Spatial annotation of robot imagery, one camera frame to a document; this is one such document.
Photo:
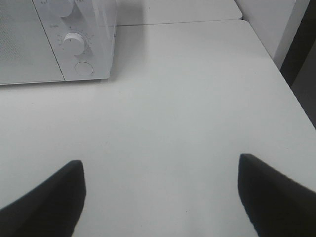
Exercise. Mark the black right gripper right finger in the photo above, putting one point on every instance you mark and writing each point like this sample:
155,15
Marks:
276,205

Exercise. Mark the white microwave knob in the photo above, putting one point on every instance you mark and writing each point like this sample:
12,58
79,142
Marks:
74,44
62,8

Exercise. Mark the round microwave door button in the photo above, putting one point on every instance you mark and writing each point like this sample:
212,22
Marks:
84,69

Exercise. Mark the white microwave oven body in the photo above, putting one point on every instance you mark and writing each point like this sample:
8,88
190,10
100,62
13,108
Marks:
96,21

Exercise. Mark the white microwave door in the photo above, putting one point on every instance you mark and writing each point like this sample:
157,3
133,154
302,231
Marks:
25,52

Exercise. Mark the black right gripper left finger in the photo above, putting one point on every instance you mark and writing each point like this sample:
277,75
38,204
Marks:
52,209

